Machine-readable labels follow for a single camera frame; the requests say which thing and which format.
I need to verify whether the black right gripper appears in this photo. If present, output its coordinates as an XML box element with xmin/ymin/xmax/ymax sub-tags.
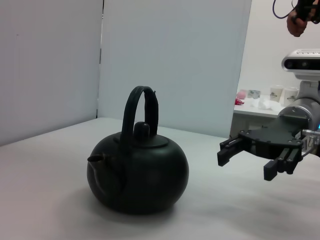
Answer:
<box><xmin>217</xmin><ymin>113</ymin><xmax>311</xmax><ymax>181</ymax></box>

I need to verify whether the dark green round teapot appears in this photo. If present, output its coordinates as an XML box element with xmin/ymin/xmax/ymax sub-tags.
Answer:
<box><xmin>86</xmin><ymin>85</ymin><xmax>190</xmax><ymax>216</ymax></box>

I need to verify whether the black handheld controller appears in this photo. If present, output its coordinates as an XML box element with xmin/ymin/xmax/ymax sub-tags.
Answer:
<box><xmin>292</xmin><ymin>0</ymin><xmax>320</xmax><ymax>25</ymax></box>

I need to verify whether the dark green teapot lid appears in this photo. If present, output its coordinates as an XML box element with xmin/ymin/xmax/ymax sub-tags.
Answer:
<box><xmin>112</xmin><ymin>121</ymin><xmax>170</xmax><ymax>149</ymax></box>

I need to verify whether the person's hand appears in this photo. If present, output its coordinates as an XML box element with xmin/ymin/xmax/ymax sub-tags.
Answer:
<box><xmin>286</xmin><ymin>7</ymin><xmax>320</xmax><ymax>38</ymax></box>

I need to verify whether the white background counter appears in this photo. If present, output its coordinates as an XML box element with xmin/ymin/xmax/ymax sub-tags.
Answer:
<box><xmin>231</xmin><ymin>99</ymin><xmax>286</xmax><ymax>140</ymax></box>

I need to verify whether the crumpled white tissue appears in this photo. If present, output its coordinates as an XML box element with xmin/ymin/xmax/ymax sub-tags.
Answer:
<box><xmin>251</xmin><ymin>97</ymin><xmax>283</xmax><ymax>111</ymax></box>

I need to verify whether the small white green package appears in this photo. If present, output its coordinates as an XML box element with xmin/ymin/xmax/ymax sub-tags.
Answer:
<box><xmin>247</xmin><ymin>89</ymin><xmax>262</xmax><ymax>101</ymax></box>

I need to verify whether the white paper cup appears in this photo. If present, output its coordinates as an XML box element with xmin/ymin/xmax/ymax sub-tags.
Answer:
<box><xmin>283</xmin><ymin>86</ymin><xmax>300</xmax><ymax>106</ymax></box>
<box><xmin>269</xmin><ymin>84</ymin><xmax>285</xmax><ymax>103</ymax></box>

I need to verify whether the gripper cable with silver plug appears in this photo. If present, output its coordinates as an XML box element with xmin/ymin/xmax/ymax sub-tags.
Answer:
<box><xmin>301</xmin><ymin>128</ymin><xmax>320</xmax><ymax>159</ymax></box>

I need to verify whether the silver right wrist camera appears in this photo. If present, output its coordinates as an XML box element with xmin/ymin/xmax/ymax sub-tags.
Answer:
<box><xmin>281</xmin><ymin>48</ymin><xmax>320</xmax><ymax>81</ymax></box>

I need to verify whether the thin dark controller cable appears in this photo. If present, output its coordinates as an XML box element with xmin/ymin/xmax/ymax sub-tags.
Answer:
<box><xmin>272</xmin><ymin>0</ymin><xmax>298</xmax><ymax>19</ymax></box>

